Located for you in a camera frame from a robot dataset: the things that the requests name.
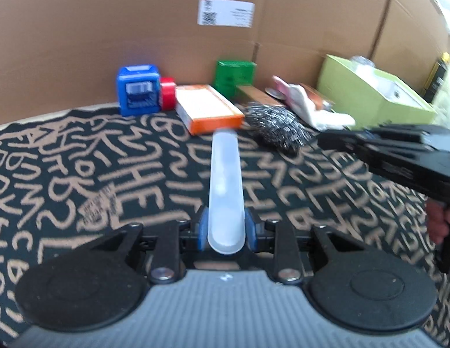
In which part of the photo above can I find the brown cardboard backdrop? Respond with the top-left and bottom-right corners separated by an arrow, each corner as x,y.
0,0 -> 450,127

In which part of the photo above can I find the orange and white box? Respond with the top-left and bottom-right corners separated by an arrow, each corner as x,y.
174,85 -> 245,136

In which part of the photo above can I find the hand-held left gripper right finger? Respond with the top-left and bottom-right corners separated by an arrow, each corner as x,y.
246,208 -> 363,283

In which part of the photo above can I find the yellow and black bottle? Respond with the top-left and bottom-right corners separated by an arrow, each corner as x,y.
424,52 -> 450,101

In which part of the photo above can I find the steel wool scourer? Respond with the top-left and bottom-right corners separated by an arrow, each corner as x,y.
244,104 -> 313,153

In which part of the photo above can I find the brown wooden block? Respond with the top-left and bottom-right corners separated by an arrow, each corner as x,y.
236,85 -> 284,108

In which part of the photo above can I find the small green box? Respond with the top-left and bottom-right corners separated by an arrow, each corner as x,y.
215,60 -> 257,99

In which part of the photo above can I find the blue square device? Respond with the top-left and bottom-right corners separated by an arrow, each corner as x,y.
117,65 -> 162,116

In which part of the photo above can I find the black letter-patterned mat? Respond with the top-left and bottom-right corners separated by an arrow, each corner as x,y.
0,103 -> 450,348

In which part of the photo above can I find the green shoe box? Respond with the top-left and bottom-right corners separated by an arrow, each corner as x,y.
317,54 -> 438,128

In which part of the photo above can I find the small red object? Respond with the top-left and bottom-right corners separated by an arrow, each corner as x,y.
160,77 -> 177,111

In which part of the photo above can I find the white shipping label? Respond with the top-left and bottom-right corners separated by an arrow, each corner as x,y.
198,0 -> 255,28

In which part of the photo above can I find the person's right hand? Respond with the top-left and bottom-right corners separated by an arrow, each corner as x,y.
426,199 -> 450,246

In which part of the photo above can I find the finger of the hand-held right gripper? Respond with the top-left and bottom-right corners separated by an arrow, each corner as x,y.
317,128 -> 371,167

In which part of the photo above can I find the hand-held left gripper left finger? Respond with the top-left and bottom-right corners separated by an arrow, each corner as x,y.
91,208 -> 209,284

